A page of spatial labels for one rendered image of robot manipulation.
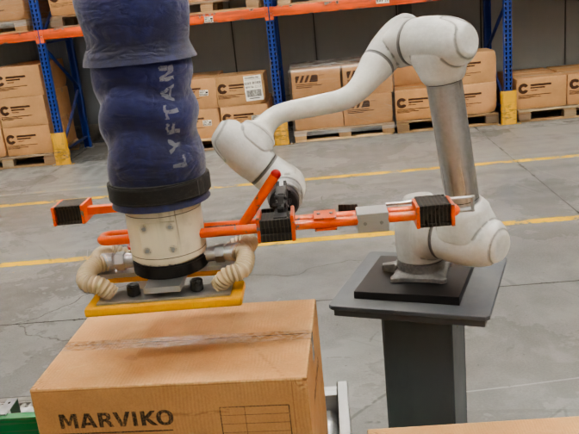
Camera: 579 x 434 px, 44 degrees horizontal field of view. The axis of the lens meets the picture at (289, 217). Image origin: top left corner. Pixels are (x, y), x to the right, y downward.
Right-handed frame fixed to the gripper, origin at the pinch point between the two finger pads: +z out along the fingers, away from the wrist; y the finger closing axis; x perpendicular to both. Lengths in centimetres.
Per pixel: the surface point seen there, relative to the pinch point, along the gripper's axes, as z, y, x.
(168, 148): 9.0, -21.1, 21.1
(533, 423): -16, 67, -61
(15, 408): -31, 60, 87
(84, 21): 8, -48, 34
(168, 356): 8.6, 26.4, 28.1
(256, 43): -842, 7, 67
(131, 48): 11.1, -41.8, 24.9
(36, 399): 20, 29, 55
